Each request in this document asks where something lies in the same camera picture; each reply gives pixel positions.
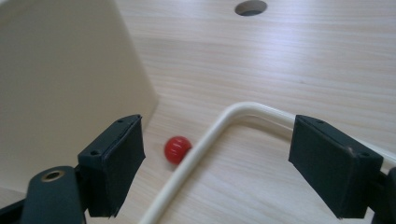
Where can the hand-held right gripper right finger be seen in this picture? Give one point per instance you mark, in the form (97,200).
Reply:
(333,168)

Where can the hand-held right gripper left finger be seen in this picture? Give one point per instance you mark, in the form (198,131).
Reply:
(115,168)

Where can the small red ball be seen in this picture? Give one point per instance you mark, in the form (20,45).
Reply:
(176,150)

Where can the cream plastic container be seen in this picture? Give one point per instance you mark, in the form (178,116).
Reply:
(62,68)

